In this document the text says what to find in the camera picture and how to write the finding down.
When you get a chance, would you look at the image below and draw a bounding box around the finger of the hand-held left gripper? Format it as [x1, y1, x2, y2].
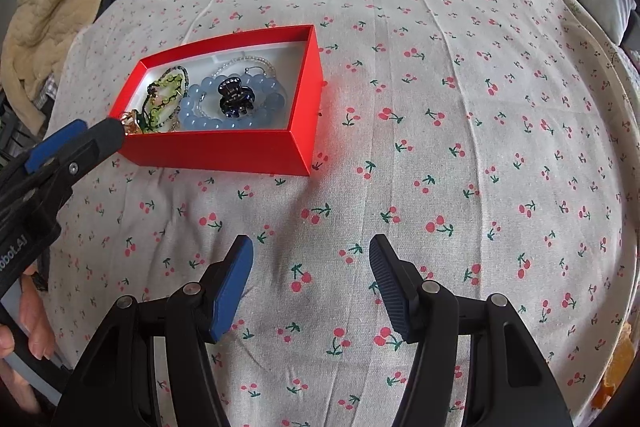
[22, 119, 88, 175]
[44, 116, 127, 188]

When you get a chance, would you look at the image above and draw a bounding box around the red jewelry box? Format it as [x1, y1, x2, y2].
[109, 24, 327, 178]

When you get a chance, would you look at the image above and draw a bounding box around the multicolour seed bead bracelet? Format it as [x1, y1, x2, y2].
[145, 64, 193, 132]

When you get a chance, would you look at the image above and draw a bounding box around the beige blanket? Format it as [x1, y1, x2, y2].
[0, 0, 128, 132]

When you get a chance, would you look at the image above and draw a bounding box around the dark cloth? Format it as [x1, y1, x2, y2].
[617, 9, 640, 52]

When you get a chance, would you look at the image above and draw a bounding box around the cherry print sheet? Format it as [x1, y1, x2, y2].
[30, 0, 640, 427]

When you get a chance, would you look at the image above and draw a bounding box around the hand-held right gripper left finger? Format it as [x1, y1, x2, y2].
[57, 234, 254, 427]

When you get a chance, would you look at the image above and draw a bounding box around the dark hair claw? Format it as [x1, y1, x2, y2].
[216, 77, 257, 118]

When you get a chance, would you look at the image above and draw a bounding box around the orange cloth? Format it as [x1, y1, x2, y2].
[590, 322, 638, 413]

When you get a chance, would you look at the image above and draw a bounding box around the silver bead bracelet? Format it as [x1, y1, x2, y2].
[197, 57, 278, 118]

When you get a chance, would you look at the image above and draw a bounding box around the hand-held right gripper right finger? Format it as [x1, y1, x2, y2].
[369, 234, 576, 427]

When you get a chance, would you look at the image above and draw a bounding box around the blue bead bracelet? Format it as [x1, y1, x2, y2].
[179, 74, 288, 132]

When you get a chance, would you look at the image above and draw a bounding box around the green bead bracelet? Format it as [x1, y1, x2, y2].
[142, 68, 187, 134]

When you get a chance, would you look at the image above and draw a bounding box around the person's left hand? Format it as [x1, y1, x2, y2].
[0, 266, 57, 360]

